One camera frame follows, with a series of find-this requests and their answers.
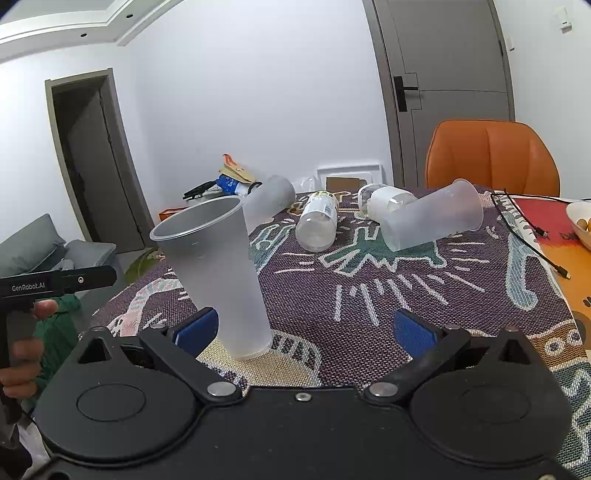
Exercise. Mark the person's left hand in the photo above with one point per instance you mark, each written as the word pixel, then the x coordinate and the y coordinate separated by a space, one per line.
pixel 25 353

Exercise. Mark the white bowl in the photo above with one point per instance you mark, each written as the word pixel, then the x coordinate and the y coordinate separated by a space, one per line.
pixel 575 214

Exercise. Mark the green cloth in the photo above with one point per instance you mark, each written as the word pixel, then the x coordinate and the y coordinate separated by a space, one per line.
pixel 141 265

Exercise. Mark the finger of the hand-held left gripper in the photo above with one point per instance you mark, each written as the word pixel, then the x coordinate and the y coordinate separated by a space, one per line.
pixel 87 278

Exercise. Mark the black tool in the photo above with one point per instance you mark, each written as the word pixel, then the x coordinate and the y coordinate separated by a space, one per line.
pixel 201 190

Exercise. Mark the clear plastic jar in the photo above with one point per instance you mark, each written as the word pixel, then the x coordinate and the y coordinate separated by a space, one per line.
pixel 383 201

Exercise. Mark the black door lock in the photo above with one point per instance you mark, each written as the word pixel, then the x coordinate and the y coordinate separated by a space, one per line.
pixel 400 94

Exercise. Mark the frosted plastic cup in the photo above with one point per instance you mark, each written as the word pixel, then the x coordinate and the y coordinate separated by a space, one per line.
pixel 429 219
pixel 217 277
pixel 268 198

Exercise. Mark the white picture frame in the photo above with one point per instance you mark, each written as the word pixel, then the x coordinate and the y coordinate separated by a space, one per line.
pixel 351 171

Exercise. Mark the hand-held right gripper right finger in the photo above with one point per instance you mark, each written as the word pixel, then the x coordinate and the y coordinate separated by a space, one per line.
pixel 413 330

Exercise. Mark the orange chair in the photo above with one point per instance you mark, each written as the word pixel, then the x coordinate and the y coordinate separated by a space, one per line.
pixel 489 157

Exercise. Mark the grey sofa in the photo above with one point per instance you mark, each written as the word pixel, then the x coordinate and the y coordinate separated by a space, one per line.
pixel 32 251

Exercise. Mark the printed blanket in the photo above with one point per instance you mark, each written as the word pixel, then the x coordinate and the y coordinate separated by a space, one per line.
pixel 397 281

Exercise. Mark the dark brown door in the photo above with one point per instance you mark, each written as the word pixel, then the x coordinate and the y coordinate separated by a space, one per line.
pixel 92 170

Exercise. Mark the clear labelled plastic bottle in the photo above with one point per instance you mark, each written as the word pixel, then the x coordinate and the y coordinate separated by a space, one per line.
pixel 316 224

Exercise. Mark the person's green clothing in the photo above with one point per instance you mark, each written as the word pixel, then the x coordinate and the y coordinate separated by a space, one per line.
pixel 60 332

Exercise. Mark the blue white packet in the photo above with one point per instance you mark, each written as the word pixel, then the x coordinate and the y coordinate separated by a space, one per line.
pixel 228 184

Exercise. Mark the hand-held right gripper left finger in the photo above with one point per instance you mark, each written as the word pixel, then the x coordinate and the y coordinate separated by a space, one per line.
pixel 199 330

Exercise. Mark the small orange box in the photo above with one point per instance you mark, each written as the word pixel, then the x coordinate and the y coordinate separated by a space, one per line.
pixel 170 214

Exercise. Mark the grey door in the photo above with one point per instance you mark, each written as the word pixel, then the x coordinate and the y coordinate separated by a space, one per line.
pixel 452 64

